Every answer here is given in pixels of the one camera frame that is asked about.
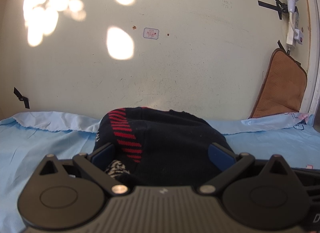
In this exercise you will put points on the light blue printed bed sheet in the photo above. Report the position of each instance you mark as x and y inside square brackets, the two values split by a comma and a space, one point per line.
[30, 142]

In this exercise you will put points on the brown padded cushion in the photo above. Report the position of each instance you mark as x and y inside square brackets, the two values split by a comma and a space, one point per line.
[282, 85]

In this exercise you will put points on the black tape piece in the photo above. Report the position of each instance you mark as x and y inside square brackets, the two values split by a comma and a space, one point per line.
[271, 5]
[282, 45]
[22, 97]

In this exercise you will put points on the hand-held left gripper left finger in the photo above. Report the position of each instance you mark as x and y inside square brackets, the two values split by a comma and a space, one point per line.
[103, 155]

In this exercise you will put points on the small wall sticker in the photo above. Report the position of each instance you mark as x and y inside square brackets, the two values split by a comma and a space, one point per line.
[150, 34]

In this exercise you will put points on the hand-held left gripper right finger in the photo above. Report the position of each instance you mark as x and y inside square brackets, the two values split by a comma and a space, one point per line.
[220, 155]

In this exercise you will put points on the navy red patterned knit sweater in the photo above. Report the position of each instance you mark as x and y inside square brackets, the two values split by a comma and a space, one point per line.
[170, 137]

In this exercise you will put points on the white power strip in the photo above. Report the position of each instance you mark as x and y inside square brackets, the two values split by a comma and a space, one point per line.
[293, 31]

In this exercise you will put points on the white door frame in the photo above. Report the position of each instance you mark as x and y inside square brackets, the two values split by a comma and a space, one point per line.
[313, 47]

